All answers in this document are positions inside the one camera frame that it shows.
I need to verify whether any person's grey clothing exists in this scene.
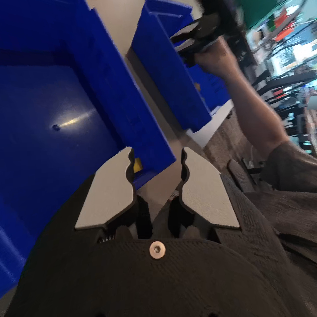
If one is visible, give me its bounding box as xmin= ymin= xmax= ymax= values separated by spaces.
xmin=244 ymin=141 xmax=317 ymax=317

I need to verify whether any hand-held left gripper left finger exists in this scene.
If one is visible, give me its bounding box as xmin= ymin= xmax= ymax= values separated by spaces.
xmin=74 ymin=147 xmax=137 ymax=231

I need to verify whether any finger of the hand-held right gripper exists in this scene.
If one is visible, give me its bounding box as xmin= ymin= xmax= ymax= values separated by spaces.
xmin=170 ymin=20 xmax=200 ymax=43
xmin=174 ymin=39 xmax=199 ymax=54

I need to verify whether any green container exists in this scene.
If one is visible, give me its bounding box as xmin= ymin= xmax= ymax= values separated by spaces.
xmin=235 ymin=0 xmax=301 ymax=30

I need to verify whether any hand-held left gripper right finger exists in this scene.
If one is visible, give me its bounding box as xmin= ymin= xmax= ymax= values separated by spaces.
xmin=179 ymin=147 xmax=241 ymax=229

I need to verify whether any person's right hand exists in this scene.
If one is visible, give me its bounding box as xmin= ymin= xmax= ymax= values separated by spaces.
xmin=193 ymin=37 xmax=239 ymax=81

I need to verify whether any blue plastic bin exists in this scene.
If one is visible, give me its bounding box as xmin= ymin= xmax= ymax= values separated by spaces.
xmin=0 ymin=0 xmax=177 ymax=298
xmin=131 ymin=0 xmax=231 ymax=133

